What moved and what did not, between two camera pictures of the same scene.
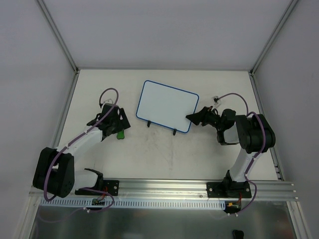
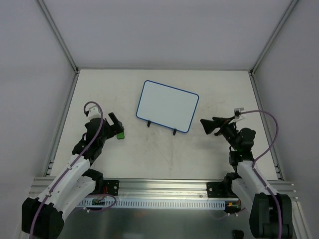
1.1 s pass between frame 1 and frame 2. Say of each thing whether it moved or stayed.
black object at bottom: stayed
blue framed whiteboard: stayed
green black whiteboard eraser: stayed
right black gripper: moved
